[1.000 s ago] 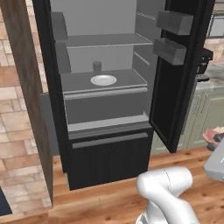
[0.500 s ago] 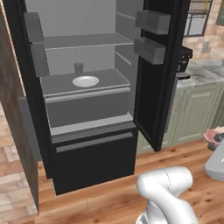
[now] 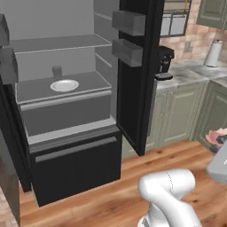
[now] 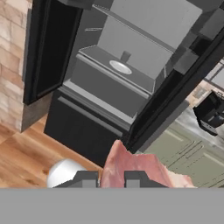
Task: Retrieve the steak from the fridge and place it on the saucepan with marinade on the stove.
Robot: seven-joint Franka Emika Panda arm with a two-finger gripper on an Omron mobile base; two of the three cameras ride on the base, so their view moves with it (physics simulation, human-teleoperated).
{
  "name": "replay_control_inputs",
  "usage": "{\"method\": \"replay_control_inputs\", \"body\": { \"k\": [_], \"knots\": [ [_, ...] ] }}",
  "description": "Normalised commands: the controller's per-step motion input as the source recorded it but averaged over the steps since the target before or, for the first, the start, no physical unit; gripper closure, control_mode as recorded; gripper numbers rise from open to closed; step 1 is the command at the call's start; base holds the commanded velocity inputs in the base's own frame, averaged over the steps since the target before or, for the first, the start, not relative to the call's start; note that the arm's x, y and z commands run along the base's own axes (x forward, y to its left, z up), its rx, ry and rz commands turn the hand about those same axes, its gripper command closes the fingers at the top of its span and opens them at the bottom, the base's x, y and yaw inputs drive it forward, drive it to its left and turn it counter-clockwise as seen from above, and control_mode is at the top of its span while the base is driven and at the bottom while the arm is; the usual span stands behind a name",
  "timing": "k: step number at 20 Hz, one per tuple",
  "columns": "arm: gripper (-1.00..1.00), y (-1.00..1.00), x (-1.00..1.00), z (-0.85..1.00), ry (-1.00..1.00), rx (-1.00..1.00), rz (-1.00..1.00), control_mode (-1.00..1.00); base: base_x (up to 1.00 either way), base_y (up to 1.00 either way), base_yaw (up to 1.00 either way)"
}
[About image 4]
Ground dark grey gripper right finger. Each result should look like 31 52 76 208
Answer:
124 171 170 189

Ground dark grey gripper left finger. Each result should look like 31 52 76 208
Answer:
52 171 100 189

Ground pink raw steak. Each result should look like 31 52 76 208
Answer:
100 139 197 189

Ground black fridge door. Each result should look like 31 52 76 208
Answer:
122 27 224 154
22 0 84 106

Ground white round object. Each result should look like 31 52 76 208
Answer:
46 158 88 189

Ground black freezer drawer front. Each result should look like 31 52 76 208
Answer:
43 88 127 169

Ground green base cupboard run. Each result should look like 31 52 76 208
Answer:
143 121 224 189

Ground black countertop appliance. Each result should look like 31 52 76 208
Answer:
192 90 224 137

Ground white round plate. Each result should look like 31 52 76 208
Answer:
108 59 133 74

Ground small grey block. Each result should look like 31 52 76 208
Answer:
121 51 132 63

